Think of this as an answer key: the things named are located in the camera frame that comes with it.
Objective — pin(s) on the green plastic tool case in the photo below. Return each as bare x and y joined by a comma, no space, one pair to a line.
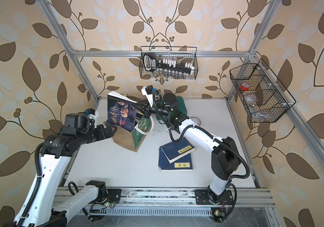
182,106

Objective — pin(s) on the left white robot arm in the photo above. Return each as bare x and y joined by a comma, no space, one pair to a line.
51,160

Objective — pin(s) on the yellow tape roll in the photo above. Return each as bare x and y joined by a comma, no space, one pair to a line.
196,121

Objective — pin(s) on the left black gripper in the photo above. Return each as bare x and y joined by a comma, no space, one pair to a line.
109,133

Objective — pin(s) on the black socket set holder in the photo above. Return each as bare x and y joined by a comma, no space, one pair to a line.
152,64

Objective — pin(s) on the navy blue book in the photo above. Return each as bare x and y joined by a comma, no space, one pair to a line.
182,164
174,151

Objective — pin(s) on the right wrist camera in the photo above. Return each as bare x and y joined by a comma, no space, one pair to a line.
151,94

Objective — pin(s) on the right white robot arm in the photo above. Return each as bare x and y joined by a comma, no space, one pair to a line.
218,160

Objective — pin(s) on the red tape roll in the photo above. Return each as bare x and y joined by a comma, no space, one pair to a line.
244,86

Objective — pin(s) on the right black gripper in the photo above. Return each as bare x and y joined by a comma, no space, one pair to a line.
147,110

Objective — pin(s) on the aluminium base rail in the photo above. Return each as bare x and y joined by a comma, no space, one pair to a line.
133,201

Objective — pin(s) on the side black wire basket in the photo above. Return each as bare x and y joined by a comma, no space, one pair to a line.
268,99

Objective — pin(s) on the back black wire basket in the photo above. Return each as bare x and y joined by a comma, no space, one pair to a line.
182,54

